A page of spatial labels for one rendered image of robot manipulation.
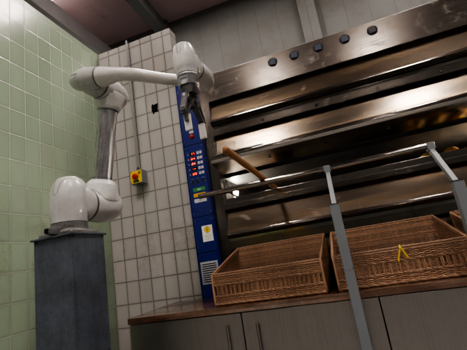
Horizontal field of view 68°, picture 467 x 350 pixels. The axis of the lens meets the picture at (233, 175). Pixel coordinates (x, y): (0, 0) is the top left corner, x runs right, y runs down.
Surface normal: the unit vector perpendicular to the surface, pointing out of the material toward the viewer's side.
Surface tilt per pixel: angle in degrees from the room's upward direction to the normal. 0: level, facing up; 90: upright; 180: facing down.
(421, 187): 70
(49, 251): 90
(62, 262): 90
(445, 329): 90
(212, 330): 90
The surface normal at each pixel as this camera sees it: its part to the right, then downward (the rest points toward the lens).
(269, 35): -0.31, -0.18
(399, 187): -0.35, -0.49
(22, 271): 0.94, -0.22
